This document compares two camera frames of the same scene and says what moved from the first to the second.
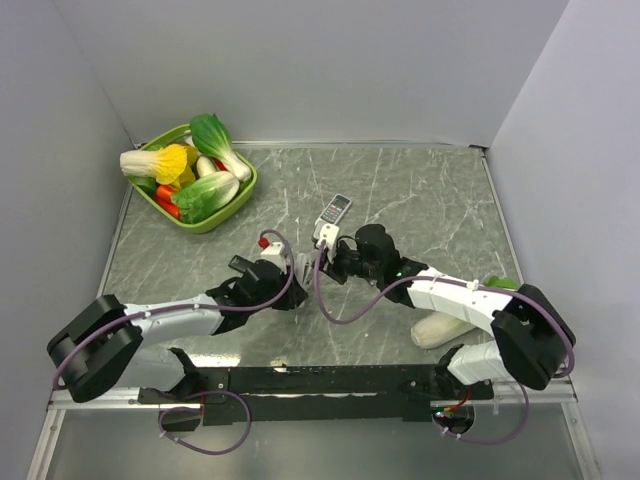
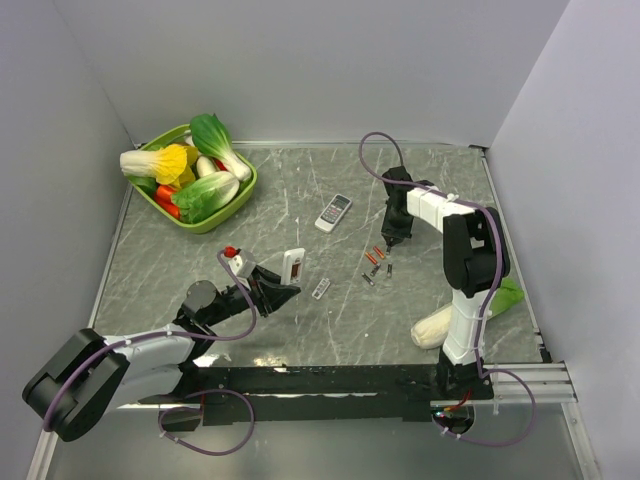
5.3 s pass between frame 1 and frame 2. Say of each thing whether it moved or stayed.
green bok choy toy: stayed
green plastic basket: stayed
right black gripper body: moved
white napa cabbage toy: stayed
